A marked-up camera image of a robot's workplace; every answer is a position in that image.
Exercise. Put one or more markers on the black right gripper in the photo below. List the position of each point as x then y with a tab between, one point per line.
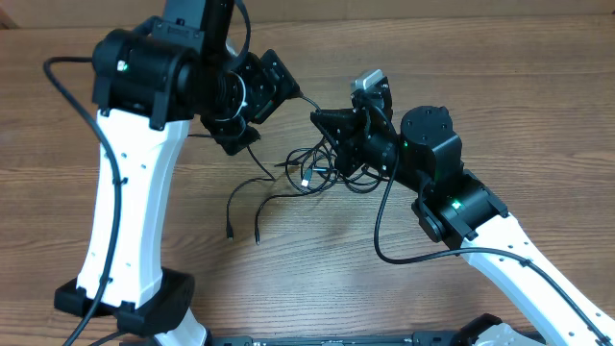
352	130

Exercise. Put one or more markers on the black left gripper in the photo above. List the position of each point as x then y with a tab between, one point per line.
273	84

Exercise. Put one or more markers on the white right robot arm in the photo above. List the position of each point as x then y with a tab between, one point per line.
454	207

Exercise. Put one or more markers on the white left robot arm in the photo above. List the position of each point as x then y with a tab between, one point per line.
150	82

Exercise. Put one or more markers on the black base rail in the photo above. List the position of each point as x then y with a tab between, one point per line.
424	338

